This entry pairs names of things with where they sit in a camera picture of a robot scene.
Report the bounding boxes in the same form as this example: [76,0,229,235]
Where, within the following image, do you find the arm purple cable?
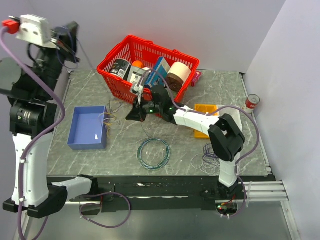
[138,69,261,219]
[0,26,132,240]

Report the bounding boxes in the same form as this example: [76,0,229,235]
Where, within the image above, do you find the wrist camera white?
[130,83,144,98]
[2,14,56,49]

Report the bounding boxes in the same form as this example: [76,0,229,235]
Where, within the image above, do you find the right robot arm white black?
[126,85,246,199]

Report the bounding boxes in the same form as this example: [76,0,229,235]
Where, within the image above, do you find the yellow plastic bin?
[193,103,218,139]

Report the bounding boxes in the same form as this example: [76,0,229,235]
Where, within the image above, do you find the pink small box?
[191,70,202,87]

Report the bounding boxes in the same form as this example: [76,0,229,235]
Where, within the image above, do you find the white paper towel roll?
[167,61,192,85]

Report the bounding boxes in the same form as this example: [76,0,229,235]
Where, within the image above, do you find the green blue wire coil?
[136,137,172,171]

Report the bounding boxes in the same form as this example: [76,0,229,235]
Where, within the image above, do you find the aluminium frame rail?
[244,181,289,202]

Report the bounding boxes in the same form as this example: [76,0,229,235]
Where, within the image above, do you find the multicolour wires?
[97,97,153,141]

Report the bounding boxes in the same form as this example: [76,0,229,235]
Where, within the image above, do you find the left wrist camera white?
[2,14,56,49]

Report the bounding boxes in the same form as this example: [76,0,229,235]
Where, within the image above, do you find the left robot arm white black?
[0,18,99,219]

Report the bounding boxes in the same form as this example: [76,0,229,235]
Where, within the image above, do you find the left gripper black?
[31,21,79,100]

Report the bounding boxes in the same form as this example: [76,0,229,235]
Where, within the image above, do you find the purple wire bundle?
[201,142,222,164]

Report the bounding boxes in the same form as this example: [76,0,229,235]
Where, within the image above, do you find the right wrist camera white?
[130,83,144,98]

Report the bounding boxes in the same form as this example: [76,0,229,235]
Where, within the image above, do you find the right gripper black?
[126,96,163,124]

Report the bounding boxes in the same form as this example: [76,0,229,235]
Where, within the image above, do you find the blue Harrys box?
[144,56,171,89]

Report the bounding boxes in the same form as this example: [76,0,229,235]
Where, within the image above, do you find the red white soup can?
[242,94,261,114]

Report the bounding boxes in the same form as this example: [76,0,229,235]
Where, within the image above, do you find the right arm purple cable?
[138,69,261,219]

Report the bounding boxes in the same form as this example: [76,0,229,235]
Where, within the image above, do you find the blue plastic bin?
[67,105,108,151]

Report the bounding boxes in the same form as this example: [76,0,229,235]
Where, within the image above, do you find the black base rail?
[47,175,276,213]

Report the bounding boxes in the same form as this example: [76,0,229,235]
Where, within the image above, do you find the black cylindrical can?
[109,58,132,81]

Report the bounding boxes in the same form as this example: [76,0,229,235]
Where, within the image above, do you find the brown roll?
[165,73,184,93]

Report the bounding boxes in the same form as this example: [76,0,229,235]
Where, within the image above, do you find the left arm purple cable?
[0,26,132,240]

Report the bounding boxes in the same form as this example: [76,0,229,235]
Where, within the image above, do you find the orange fruit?
[132,60,144,69]

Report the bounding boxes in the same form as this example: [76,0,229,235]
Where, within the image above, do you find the grey labelled pouch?
[127,66,150,84]

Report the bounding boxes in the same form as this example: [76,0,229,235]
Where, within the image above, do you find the red plastic shopping basket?
[96,35,200,104]

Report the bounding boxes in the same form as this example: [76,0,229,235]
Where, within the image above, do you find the white plastic bin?
[217,107,243,131]

